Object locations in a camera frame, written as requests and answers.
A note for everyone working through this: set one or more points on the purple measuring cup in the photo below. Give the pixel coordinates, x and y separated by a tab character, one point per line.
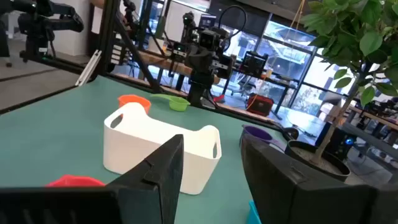
258	133

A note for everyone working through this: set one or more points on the green plant in black pot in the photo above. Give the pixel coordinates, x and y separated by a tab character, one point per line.
370	42

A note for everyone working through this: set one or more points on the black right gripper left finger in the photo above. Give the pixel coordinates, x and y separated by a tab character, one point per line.
155	193

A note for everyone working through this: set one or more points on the green table mat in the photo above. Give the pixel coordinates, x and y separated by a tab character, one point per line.
62	140

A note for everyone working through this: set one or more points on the black background robot arm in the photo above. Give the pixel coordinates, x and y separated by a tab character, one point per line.
37	25

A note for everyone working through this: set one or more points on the orange measuring cup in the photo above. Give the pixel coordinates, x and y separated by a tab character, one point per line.
133	99

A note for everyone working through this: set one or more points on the black computer tower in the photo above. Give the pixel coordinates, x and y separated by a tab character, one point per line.
334	143

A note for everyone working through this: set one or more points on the teal measuring cup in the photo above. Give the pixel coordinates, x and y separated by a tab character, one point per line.
252	216

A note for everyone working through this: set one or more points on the green measuring cup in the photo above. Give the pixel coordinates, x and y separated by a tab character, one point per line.
178	104

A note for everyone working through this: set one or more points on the black monitor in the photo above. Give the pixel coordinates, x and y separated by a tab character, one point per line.
254	63

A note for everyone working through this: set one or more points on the red measuring cup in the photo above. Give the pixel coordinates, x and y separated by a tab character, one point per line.
74	181

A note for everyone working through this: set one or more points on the wooden workbench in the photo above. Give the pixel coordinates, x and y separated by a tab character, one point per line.
373	116
161	62

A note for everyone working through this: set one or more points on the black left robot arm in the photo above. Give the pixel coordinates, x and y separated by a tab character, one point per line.
199	88

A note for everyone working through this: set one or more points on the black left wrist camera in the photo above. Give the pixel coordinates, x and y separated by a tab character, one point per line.
207	40

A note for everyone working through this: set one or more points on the red storage crate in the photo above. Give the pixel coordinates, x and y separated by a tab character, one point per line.
260	105

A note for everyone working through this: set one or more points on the white plastic basket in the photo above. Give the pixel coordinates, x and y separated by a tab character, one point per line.
140	146

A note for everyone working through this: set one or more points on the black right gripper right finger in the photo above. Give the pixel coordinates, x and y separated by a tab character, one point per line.
295	199

